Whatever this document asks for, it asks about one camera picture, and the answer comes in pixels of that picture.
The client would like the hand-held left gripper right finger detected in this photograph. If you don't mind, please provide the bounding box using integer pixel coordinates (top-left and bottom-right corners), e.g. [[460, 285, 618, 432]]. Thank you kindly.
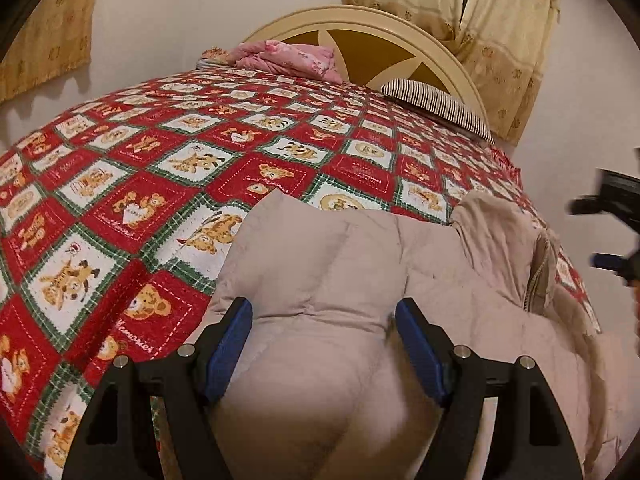
[[395, 297, 584, 480]]

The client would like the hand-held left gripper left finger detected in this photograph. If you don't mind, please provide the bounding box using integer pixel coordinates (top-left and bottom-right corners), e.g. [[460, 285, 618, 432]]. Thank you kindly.
[[62, 297, 253, 480]]

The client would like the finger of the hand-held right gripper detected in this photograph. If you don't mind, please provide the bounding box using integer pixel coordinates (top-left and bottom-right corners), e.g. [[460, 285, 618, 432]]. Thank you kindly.
[[590, 252, 640, 288], [567, 169, 640, 217]]

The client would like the beige padded jacket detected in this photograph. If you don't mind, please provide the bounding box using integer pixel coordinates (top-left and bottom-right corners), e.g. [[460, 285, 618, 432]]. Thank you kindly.
[[205, 190, 640, 480]]

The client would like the striped pillow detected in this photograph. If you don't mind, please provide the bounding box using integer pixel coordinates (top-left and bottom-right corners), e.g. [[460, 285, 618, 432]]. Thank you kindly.
[[380, 79, 494, 141]]

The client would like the red bear-print bedspread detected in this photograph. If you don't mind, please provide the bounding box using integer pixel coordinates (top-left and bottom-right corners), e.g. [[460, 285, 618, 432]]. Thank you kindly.
[[0, 62, 601, 480]]

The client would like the cream arched headboard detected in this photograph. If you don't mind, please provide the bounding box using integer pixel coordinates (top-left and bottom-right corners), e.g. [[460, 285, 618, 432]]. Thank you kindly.
[[240, 6, 496, 146]]

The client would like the pink crumpled blanket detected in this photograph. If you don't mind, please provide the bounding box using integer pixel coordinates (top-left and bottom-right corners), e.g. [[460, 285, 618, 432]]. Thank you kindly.
[[200, 40, 347, 84]]

